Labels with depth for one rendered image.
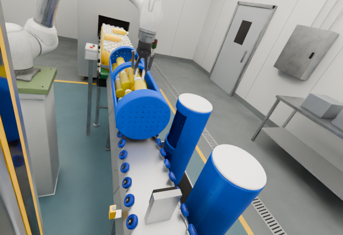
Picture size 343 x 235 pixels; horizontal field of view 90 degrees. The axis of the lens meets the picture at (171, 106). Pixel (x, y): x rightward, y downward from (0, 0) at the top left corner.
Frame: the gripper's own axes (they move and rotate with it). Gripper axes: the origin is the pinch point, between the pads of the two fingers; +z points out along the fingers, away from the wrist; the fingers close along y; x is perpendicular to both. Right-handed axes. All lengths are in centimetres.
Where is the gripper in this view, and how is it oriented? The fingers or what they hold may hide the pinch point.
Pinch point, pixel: (139, 75)
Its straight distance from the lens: 106.3
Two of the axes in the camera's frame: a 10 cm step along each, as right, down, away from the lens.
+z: -2.6, 8.4, 4.8
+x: -3.3, -5.4, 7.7
